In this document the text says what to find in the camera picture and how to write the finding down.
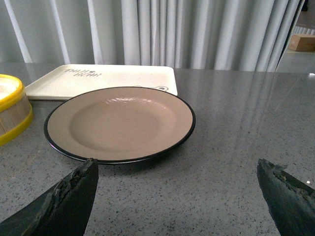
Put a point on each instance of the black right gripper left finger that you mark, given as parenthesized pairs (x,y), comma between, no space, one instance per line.
(63,210)

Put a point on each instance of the brown cardboard box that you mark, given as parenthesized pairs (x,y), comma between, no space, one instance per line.
(302,43)

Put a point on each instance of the cream rectangular serving tray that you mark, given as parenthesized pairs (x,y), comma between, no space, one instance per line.
(71,80)

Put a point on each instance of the beige plate with black rim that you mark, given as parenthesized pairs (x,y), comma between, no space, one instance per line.
(120,125)

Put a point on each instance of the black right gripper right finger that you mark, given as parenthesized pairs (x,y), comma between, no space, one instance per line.
(291,203)

